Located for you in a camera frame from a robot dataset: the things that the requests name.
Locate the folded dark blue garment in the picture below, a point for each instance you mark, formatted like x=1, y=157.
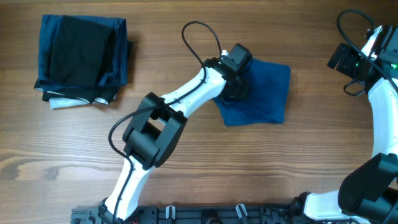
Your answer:
x=118, y=76

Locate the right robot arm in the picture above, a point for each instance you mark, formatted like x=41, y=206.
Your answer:
x=365, y=196

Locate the blue polo shirt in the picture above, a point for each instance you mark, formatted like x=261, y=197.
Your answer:
x=266, y=99

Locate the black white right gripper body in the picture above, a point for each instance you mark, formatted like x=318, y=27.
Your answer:
x=351, y=63

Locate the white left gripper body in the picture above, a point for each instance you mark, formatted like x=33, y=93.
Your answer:
x=237, y=91

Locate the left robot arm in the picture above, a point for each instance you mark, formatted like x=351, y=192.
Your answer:
x=156, y=127

